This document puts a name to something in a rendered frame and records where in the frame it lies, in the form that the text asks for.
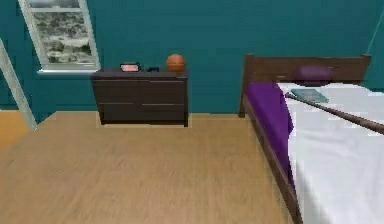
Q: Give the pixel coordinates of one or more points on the orange basketball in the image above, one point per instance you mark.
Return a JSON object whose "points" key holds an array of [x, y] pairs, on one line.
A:
{"points": [[175, 63]]}

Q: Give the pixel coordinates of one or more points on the dark brown chest of drawers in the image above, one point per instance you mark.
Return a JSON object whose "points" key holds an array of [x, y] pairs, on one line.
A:
{"points": [[141, 98]]}

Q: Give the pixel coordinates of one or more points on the small black object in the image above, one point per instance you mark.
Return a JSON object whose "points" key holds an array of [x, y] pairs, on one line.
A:
{"points": [[153, 69]]}

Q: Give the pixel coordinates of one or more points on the small pink-faced alarm clock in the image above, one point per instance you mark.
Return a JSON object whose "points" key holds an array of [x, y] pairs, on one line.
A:
{"points": [[129, 67]]}

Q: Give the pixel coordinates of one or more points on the teal book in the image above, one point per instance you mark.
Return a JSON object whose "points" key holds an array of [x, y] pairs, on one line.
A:
{"points": [[310, 95]]}

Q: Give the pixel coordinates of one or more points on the purple pillow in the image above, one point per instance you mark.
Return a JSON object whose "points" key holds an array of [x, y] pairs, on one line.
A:
{"points": [[313, 73]]}

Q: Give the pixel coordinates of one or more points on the brown wooden bed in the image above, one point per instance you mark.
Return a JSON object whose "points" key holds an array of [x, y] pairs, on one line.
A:
{"points": [[333, 150]]}

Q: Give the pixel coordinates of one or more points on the brown baseball bat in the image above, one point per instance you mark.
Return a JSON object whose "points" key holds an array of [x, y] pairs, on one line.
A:
{"points": [[340, 115]]}

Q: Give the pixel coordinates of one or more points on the white framed window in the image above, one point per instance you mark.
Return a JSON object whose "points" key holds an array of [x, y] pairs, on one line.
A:
{"points": [[63, 36]]}

